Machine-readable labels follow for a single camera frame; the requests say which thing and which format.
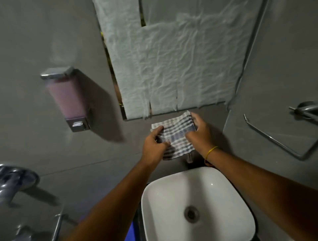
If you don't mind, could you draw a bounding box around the person's left hand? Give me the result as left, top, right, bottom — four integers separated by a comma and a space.
141, 125, 171, 170

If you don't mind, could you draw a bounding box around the person's right hand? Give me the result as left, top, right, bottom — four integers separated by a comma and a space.
185, 112, 217, 157

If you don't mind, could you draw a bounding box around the checked grey white cloth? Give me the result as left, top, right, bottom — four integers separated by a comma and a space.
151, 110, 198, 161

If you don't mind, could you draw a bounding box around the person's right forearm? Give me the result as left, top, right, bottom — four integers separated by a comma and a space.
204, 146, 318, 241

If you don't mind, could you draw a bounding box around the person's left forearm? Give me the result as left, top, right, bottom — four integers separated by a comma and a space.
63, 160, 156, 241

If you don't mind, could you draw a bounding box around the yellow wrist band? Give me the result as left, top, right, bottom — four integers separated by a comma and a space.
204, 146, 219, 162

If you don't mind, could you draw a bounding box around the white ceramic wash basin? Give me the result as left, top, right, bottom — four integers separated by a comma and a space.
141, 167, 256, 241

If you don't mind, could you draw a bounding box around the chrome basin drain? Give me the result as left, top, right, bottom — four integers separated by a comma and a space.
184, 206, 200, 223

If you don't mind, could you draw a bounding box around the wide white paper sheet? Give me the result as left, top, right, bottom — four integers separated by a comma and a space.
141, 0, 264, 115

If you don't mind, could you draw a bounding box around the blue object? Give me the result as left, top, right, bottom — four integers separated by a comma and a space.
125, 218, 139, 241

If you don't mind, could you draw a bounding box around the narrow white paper sheet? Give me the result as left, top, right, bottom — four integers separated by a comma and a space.
92, 0, 150, 120

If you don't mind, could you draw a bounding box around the chrome pipe fitting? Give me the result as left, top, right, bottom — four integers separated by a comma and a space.
14, 213, 69, 241

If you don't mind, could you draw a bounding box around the chrome towel ring holder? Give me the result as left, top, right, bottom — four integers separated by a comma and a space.
243, 114, 318, 161

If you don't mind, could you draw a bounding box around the pink wall soap dispenser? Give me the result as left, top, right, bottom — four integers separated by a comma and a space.
40, 66, 91, 133

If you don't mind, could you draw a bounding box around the chrome wall hook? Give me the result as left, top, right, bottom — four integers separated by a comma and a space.
289, 101, 318, 122

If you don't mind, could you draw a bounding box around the wall mirror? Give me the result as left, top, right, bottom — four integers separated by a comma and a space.
92, 0, 271, 121

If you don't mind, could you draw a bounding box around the chrome wall tap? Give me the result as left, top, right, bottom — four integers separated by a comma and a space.
0, 163, 40, 207

